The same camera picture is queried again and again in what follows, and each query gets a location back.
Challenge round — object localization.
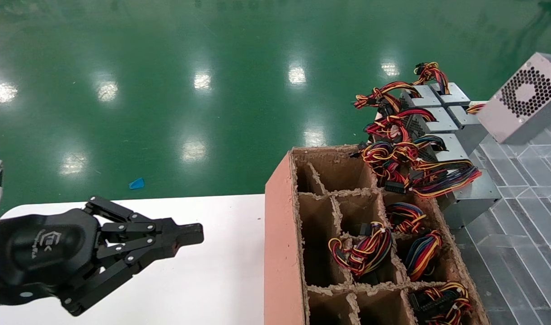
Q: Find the blue red yellow wire harness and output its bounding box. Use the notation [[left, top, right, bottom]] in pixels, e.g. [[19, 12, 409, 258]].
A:
[[404, 230, 443, 281]]

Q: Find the red yellow black wire harness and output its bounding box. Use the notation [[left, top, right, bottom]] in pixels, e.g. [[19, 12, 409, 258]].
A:
[[328, 221, 392, 276]]

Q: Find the coiled red yellow wire harness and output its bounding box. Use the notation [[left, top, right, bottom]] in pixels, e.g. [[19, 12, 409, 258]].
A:
[[360, 141, 421, 182]]

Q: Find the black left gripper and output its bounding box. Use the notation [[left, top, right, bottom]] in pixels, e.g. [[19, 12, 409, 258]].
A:
[[0, 195, 204, 316]]

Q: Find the brown cardboard divider box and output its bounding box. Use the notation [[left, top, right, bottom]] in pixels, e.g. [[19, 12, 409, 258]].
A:
[[264, 145, 490, 325]]

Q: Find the grey perforated power supply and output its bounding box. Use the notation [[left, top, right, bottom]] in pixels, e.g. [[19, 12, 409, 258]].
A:
[[404, 107, 460, 138], [476, 52, 551, 145]]

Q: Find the multicolour flat wire harness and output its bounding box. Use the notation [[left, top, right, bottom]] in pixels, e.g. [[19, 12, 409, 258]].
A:
[[386, 135, 483, 200]]

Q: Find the large grey metal power supply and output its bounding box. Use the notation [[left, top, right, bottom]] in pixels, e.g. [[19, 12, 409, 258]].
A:
[[434, 168, 503, 229]]

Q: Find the wire harness with black connector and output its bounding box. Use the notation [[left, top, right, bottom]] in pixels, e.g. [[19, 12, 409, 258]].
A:
[[410, 282, 473, 325]]

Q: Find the red orange wire harness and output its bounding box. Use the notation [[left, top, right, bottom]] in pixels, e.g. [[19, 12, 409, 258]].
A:
[[413, 62, 451, 94], [353, 81, 423, 111]]

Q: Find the clear plastic grid tray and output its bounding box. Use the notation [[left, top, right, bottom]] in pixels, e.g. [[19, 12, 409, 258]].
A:
[[447, 120, 551, 325]]

